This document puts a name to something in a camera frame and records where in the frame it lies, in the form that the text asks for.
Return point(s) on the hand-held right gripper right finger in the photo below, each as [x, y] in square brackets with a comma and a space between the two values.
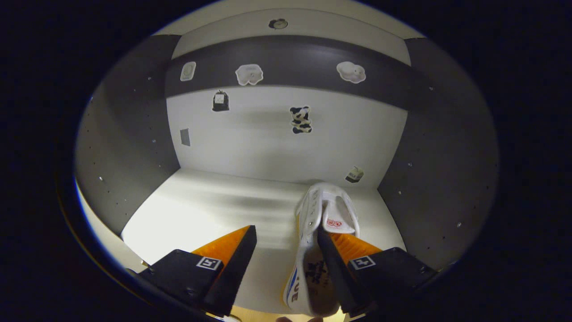
[339, 277]

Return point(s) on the white shoe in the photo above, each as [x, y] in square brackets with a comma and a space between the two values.
[333, 208]

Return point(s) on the white grey shoe cabinet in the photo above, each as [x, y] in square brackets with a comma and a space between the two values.
[268, 147]

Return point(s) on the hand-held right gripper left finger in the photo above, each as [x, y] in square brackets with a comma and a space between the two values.
[232, 273]

